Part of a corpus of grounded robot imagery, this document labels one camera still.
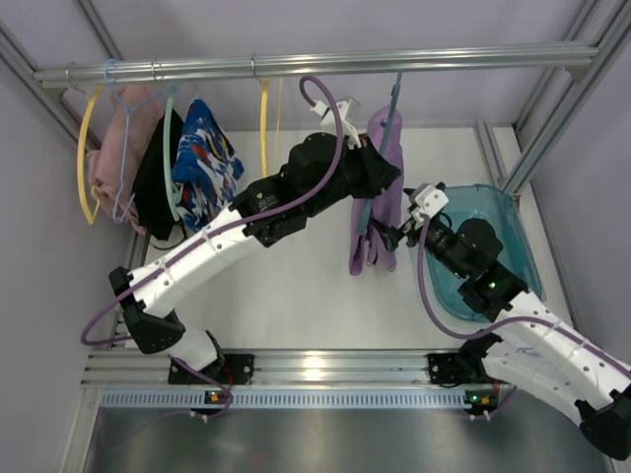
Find pink trousers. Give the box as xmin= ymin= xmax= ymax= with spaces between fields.
xmin=88 ymin=84 xmax=164 ymax=235

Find slotted cable duct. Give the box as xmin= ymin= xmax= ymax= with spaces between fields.
xmin=101 ymin=388 xmax=497 ymax=409

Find blue red white shorts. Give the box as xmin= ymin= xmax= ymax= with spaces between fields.
xmin=172 ymin=99 xmax=245 ymax=232

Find yellow plastic hanger right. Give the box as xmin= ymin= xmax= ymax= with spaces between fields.
xmin=259 ymin=78 xmax=284 ymax=177

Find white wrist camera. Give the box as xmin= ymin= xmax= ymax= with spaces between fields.
xmin=311 ymin=97 xmax=361 ymax=149
xmin=408 ymin=183 xmax=450 ymax=226

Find black trousers with drawstring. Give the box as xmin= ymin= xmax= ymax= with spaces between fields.
xmin=132 ymin=116 xmax=180 ymax=241

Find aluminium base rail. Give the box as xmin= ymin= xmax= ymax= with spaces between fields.
xmin=80 ymin=348 xmax=440 ymax=388

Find light blue wire hanger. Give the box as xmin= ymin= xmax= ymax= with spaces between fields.
xmin=103 ymin=57 xmax=165 ymax=225

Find teal transparent plastic tub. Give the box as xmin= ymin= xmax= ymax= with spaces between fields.
xmin=425 ymin=184 xmax=546 ymax=323

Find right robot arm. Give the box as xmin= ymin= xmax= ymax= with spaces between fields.
xmin=372 ymin=184 xmax=630 ymax=461

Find teal plastic hanger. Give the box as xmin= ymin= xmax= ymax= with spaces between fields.
xmin=357 ymin=72 xmax=403 ymax=236

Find yellow plastic hanger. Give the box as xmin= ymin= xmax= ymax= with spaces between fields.
xmin=259 ymin=78 xmax=284 ymax=177
xmin=76 ymin=86 xmax=103 ymax=226

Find aluminium hanging rail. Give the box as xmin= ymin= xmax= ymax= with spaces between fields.
xmin=34 ymin=41 xmax=598 ymax=90

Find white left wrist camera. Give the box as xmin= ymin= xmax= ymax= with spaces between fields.
xmin=311 ymin=97 xmax=361 ymax=149

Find mint green plastic hanger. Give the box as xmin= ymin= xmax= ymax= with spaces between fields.
xmin=163 ymin=85 xmax=180 ymax=223

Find aluminium frame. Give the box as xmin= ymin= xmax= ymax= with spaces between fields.
xmin=0 ymin=0 xmax=631 ymax=198

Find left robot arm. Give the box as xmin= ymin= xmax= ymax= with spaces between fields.
xmin=108 ymin=132 xmax=402 ymax=381

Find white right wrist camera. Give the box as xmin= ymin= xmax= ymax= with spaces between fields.
xmin=408 ymin=183 xmax=450 ymax=226

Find yellow plastic hanger left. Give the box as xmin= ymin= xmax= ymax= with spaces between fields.
xmin=76 ymin=86 xmax=103 ymax=226

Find purple trousers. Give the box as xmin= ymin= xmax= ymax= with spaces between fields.
xmin=348 ymin=109 xmax=404 ymax=276

